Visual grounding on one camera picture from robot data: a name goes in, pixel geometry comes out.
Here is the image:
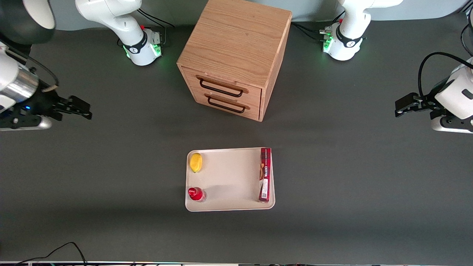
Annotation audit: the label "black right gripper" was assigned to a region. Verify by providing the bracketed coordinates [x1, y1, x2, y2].
[0, 88, 93, 130]

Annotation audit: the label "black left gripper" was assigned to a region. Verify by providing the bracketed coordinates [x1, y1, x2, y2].
[395, 79, 456, 119]

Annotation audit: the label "red coke bottle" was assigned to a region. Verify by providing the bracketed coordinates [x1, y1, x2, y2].
[187, 187, 207, 203]

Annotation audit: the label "beige plastic tray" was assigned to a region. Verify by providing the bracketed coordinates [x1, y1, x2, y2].
[185, 147, 276, 212]

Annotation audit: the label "yellow lemon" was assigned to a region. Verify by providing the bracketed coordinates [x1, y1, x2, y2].
[190, 153, 203, 173]

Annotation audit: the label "red cookie box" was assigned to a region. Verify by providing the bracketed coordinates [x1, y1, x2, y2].
[258, 147, 272, 203]

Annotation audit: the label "wooden two-drawer cabinet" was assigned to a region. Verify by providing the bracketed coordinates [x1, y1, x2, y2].
[177, 0, 293, 122]

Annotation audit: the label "black left arm wrist cable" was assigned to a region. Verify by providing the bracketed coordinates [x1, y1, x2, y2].
[418, 52, 473, 98]

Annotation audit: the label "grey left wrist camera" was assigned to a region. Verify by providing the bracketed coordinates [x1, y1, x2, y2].
[431, 115, 473, 134]

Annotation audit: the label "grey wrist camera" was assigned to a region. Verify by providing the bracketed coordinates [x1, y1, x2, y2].
[431, 115, 473, 134]
[0, 115, 52, 131]

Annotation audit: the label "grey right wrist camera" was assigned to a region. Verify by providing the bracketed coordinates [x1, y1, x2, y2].
[0, 115, 52, 131]

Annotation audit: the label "black right arm base cables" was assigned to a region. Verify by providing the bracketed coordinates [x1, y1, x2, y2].
[137, 8, 176, 48]

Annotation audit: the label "black arm base cables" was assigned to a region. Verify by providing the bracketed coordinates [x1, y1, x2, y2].
[137, 8, 176, 48]
[291, 10, 346, 42]

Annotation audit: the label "black left arm base cables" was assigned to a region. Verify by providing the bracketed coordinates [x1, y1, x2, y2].
[291, 10, 346, 42]

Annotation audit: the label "black cable at table edge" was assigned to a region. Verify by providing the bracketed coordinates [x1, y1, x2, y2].
[17, 242, 88, 266]

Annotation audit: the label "black drawer handle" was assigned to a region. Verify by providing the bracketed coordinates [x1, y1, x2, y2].
[196, 75, 249, 98]
[204, 93, 251, 114]

